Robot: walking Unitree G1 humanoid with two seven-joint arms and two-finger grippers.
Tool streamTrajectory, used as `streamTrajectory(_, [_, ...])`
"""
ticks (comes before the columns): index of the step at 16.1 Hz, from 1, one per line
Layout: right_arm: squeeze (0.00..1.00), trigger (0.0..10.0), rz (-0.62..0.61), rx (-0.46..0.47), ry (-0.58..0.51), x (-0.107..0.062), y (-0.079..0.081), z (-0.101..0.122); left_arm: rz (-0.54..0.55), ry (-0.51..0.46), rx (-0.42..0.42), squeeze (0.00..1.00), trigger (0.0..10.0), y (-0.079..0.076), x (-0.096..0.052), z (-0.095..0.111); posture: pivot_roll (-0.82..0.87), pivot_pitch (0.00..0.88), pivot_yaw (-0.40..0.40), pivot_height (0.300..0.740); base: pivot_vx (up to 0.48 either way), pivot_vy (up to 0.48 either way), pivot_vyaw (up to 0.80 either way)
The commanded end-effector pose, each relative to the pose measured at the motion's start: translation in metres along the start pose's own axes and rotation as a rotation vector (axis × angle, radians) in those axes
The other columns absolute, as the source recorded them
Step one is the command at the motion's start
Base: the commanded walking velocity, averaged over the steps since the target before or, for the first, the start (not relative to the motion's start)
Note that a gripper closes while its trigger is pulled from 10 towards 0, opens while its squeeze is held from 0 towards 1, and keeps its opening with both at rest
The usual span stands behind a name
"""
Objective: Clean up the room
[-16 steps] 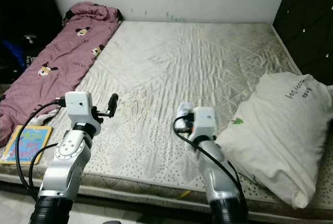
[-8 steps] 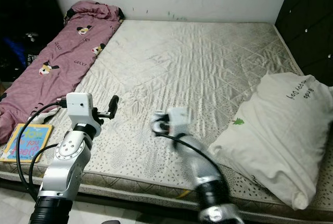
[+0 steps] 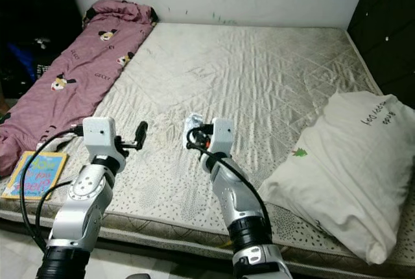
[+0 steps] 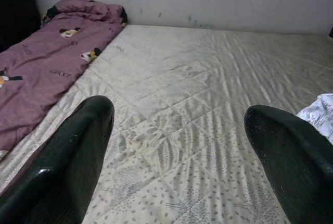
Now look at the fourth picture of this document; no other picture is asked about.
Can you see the cream quilted mattress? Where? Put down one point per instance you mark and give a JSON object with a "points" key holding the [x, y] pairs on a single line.
{"points": [[195, 91]]}

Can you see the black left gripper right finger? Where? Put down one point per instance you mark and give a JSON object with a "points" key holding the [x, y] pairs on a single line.
{"points": [[294, 172]]}

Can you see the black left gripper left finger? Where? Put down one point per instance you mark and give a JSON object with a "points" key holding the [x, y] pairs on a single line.
{"points": [[57, 177]]}

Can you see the white printed cloth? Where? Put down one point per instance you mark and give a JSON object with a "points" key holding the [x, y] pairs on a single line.
{"points": [[320, 117]]}

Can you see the mauve cartoon mouse quilt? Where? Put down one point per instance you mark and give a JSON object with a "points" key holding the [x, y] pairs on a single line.
{"points": [[46, 60]]}

